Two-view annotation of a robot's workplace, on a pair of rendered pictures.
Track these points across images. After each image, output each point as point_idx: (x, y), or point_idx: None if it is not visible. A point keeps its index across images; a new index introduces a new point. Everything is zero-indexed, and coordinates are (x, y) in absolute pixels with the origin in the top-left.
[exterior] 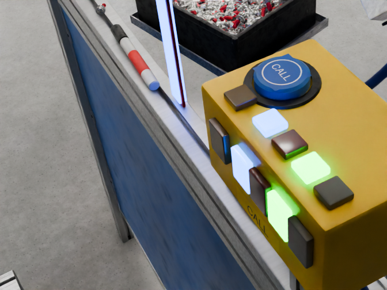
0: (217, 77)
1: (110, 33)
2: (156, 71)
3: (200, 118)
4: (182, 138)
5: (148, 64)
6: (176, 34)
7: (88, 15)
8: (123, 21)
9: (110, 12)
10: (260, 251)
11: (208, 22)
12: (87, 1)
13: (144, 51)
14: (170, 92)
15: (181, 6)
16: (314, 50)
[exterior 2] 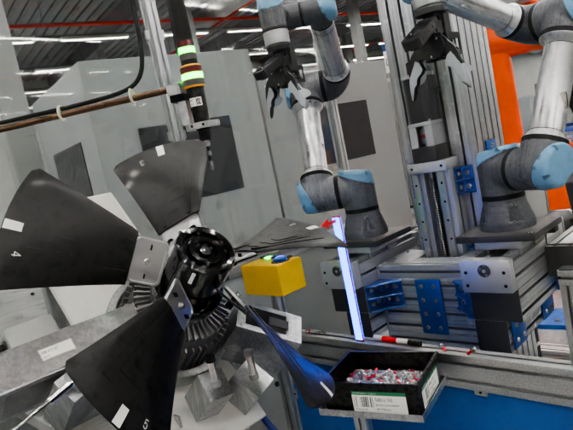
0: (297, 258)
1: (424, 345)
2: (381, 344)
3: (347, 340)
4: (349, 335)
5: (388, 344)
6: (349, 304)
7: (448, 346)
8: (425, 351)
9: (437, 351)
10: (303, 329)
11: (367, 351)
12: (460, 350)
13: (396, 346)
14: (367, 341)
15: (405, 372)
16: (274, 264)
